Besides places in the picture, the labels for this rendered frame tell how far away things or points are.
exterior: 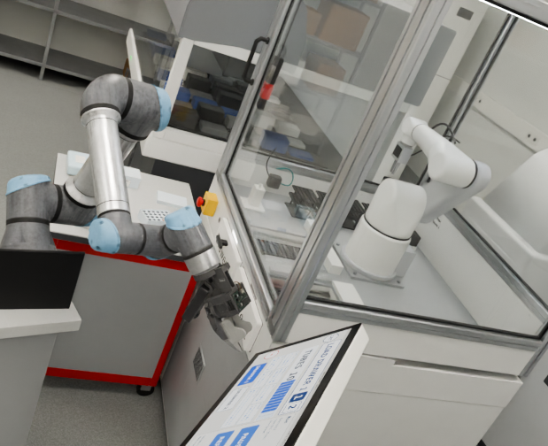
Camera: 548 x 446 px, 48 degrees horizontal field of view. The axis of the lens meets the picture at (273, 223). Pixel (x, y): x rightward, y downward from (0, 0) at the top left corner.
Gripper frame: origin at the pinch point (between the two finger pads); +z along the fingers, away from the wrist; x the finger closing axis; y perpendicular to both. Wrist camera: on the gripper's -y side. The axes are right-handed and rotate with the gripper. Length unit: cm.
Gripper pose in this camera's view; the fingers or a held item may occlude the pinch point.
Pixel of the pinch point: (236, 347)
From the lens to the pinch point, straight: 150.7
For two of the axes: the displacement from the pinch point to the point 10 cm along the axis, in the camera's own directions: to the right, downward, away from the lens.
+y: 8.2, -3.2, -4.7
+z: 4.2, 9.0, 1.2
